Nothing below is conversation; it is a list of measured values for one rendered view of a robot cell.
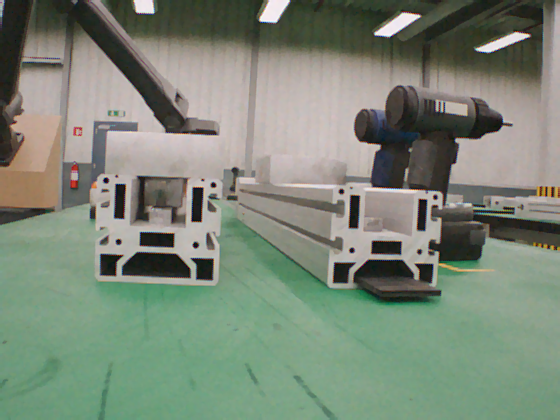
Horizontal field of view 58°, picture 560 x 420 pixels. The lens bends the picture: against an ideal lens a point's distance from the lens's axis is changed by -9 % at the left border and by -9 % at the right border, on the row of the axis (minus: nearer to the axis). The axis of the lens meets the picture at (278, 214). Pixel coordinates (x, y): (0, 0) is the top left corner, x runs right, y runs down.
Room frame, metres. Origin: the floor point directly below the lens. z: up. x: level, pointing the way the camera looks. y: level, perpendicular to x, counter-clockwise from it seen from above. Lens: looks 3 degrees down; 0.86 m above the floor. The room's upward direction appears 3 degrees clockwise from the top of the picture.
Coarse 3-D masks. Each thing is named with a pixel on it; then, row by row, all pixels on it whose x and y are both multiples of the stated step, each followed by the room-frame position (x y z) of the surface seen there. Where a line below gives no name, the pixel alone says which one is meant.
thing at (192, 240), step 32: (128, 192) 0.42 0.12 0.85; (192, 192) 1.15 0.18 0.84; (96, 224) 0.42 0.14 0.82; (128, 224) 0.42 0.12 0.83; (160, 224) 0.45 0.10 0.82; (192, 224) 0.43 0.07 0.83; (96, 256) 0.42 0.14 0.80; (128, 256) 0.42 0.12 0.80; (160, 256) 0.54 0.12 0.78; (192, 256) 0.43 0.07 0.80
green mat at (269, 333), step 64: (0, 256) 0.50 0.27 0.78; (64, 256) 0.53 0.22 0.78; (256, 256) 0.63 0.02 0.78; (512, 256) 0.74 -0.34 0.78; (0, 320) 0.28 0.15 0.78; (64, 320) 0.29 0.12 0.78; (128, 320) 0.30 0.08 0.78; (192, 320) 0.32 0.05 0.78; (256, 320) 0.33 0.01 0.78; (320, 320) 0.33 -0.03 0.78; (384, 320) 0.34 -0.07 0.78; (448, 320) 0.34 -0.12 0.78; (512, 320) 0.35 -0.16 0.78; (0, 384) 0.19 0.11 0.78; (64, 384) 0.20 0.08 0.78; (128, 384) 0.20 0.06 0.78; (192, 384) 0.21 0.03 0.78; (256, 384) 0.22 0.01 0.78; (320, 384) 0.22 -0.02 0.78; (384, 384) 0.22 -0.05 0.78; (448, 384) 0.22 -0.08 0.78; (512, 384) 0.22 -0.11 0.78
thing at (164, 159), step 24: (120, 144) 0.49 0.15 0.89; (144, 144) 0.49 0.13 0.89; (168, 144) 0.49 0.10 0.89; (192, 144) 0.50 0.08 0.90; (216, 144) 0.50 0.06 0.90; (120, 168) 0.49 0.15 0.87; (144, 168) 0.49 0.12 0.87; (168, 168) 0.49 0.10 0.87; (192, 168) 0.50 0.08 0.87; (216, 168) 0.50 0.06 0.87; (168, 192) 0.51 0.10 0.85
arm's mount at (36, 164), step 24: (24, 120) 1.38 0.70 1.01; (48, 120) 1.39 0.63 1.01; (24, 144) 1.31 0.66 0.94; (48, 144) 1.33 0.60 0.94; (0, 168) 1.24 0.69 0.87; (24, 168) 1.25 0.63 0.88; (48, 168) 1.29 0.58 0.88; (0, 192) 1.23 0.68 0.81; (24, 192) 1.25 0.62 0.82; (48, 192) 1.31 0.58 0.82
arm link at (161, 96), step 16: (48, 0) 0.96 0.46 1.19; (64, 0) 0.96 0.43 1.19; (80, 0) 0.99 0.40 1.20; (96, 0) 1.03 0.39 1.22; (80, 16) 1.02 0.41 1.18; (96, 16) 1.02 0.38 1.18; (96, 32) 1.04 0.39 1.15; (112, 32) 1.05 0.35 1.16; (112, 48) 1.07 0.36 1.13; (128, 48) 1.08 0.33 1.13; (128, 64) 1.10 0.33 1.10; (144, 64) 1.11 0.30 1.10; (128, 80) 1.13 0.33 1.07; (144, 80) 1.13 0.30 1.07; (160, 80) 1.15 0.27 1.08; (144, 96) 1.15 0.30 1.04; (160, 96) 1.15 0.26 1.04; (176, 96) 1.21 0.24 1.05; (160, 112) 1.17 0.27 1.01; (176, 112) 1.17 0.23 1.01
